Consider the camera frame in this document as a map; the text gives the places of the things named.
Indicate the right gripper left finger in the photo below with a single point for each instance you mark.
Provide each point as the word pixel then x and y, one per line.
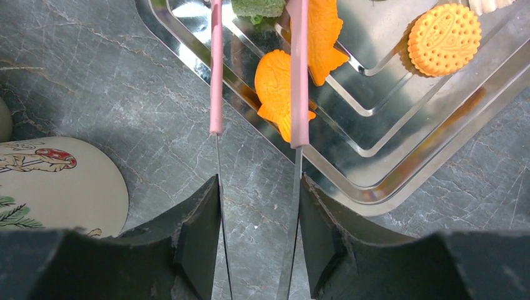
pixel 172 256

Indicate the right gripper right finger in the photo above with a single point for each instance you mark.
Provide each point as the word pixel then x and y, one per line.
pixel 350 257

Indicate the pink steel tongs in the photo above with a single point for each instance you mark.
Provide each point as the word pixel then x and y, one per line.
pixel 299 112

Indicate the green swirl roll cake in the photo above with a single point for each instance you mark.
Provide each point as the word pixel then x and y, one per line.
pixel 257 10

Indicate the layered strawberry cake slice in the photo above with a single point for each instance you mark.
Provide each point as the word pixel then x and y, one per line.
pixel 487 6

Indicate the steel serving tray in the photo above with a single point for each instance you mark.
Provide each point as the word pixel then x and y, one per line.
pixel 382 128

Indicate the green interior mushroom mug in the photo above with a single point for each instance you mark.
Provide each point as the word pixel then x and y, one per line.
pixel 61 182

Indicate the lower orange fish cake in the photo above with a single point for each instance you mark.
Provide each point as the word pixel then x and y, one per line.
pixel 273 86

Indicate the orange fish cake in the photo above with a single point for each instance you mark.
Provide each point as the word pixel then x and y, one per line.
pixel 324 27
pixel 273 86

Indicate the small grey-green mug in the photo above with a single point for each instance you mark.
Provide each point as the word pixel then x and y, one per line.
pixel 6 122

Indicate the upper orange fish cake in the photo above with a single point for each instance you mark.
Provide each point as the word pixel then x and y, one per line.
pixel 324 27

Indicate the orange sandwich cookie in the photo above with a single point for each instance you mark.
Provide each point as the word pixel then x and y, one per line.
pixel 444 39

